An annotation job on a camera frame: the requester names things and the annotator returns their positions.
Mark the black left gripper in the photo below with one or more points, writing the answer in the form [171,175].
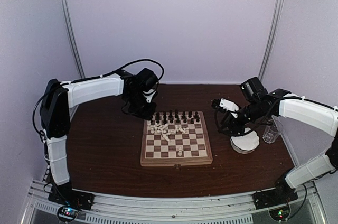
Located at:
[146,115]

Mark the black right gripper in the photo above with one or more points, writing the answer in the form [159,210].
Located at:
[236,128]

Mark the wooden chess board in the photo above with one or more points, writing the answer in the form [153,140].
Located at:
[160,153]

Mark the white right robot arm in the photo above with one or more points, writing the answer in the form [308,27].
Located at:
[288,105]

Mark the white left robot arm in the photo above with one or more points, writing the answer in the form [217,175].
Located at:
[55,107]

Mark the black chess pieces rows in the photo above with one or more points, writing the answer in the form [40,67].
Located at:
[176,118]

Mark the pile of white chess pieces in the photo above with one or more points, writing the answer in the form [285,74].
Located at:
[167,132]

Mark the right round controller board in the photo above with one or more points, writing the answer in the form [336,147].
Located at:
[279,214]

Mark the round controller board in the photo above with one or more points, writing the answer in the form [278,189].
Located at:
[67,214]
[279,214]

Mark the left round controller board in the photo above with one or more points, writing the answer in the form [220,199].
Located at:
[67,214]

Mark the white scalloped ceramic bowl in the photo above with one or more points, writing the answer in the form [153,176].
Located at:
[245,144]

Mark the clear drinking glass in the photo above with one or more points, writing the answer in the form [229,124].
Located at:
[272,131]

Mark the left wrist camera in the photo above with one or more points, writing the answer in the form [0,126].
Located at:
[147,83]

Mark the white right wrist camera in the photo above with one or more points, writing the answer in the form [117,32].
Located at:
[224,105]

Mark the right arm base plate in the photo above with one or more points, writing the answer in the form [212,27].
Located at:
[270,198]

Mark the aluminium front rail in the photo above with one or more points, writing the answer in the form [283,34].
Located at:
[233,208]

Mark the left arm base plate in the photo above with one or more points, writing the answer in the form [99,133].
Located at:
[74,199]

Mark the left aluminium frame post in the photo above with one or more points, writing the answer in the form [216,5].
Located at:
[71,38]

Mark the aluminium frame post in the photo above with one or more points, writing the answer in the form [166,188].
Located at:
[278,8]
[71,38]

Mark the right aluminium frame post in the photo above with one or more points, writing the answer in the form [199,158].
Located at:
[278,8]

